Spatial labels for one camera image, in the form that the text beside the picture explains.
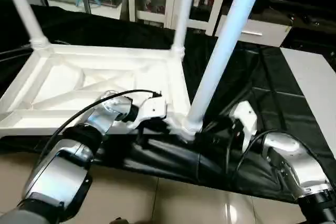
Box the white plastic table leg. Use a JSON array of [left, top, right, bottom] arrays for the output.
[[184, 0, 269, 135], [0, 0, 51, 51], [170, 0, 198, 56]]

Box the white plastic table top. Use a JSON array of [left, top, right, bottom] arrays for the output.
[[0, 44, 203, 144]]

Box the black work mat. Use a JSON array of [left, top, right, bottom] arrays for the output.
[[0, 3, 336, 206]]

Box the white drawer unit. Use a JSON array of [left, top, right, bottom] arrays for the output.
[[214, 15, 292, 48]]

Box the white glass door cabinet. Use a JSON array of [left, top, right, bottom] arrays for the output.
[[127, 0, 232, 30]]

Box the black desk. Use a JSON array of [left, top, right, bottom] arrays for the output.
[[269, 0, 336, 57]]

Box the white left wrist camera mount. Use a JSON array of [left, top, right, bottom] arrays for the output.
[[122, 93, 169, 132]]

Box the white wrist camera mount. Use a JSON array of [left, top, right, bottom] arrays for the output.
[[122, 93, 169, 132], [229, 100, 258, 154]]

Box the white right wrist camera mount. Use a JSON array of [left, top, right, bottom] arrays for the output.
[[229, 100, 258, 154]]

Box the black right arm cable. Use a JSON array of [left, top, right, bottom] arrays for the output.
[[225, 129, 316, 180]]

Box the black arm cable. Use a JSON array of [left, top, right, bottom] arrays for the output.
[[36, 89, 163, 167], [225, 129, 316, 180]]

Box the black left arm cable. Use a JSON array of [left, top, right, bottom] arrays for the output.
[[36, 89, 163, 167]]

